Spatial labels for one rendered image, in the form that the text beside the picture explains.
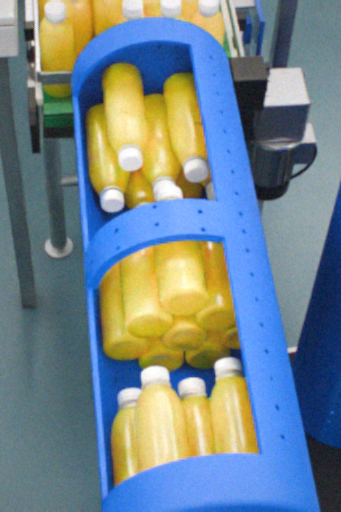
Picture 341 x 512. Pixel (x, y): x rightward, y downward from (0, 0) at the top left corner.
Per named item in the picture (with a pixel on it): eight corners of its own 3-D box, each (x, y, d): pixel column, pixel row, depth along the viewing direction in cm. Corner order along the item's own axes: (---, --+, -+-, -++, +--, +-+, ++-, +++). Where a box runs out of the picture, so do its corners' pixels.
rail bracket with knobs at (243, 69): (219, 118, 204) (223, 81, 196) (214, 93, 209) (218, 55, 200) (268, 116, 205) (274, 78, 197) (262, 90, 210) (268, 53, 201)
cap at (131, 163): (143, 160, 171) (144, 168, 170) (121, 165, 171) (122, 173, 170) (139, 145, 168) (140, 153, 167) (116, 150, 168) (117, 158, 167)
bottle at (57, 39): (74, 72, 211) (70, -2, 195) (80, 96, 207) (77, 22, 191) (40, 77, 210) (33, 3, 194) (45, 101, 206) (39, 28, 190)
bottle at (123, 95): (144, 86, 183) (155, 166, 172) (105, 93, 184) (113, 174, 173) (136, 57, 178) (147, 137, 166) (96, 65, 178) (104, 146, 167)
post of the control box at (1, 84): (22, 307, 283) (-18, 31, 203) (22, 295, 285) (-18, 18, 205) (36, 306, 283) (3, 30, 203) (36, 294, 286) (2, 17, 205)
